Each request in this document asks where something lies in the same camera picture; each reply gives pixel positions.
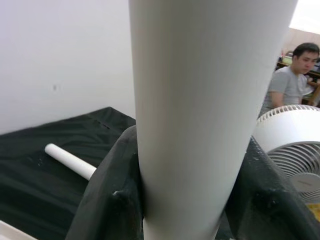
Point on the white plastic table leg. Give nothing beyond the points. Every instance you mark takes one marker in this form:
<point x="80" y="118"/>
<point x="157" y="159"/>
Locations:
<point x="67" y="158"/>
<point x="200" y="100"/>

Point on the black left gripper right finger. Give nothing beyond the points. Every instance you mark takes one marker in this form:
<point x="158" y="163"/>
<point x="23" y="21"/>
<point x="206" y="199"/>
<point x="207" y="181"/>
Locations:
<point x="270" y="207"/>

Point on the man in grey shirt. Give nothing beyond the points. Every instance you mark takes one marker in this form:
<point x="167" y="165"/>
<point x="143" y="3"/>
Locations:
<point x="285" y="85"/>

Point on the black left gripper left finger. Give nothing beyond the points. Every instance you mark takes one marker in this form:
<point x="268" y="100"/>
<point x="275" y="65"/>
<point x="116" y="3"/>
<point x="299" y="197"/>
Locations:
<point x="112" y="200"/>

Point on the black cloth table cover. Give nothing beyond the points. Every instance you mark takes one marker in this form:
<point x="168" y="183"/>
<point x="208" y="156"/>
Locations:
<point x="37" y="187"/>

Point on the white floor fan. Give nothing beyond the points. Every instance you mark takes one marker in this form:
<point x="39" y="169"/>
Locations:
<point x="287" y="130"/>

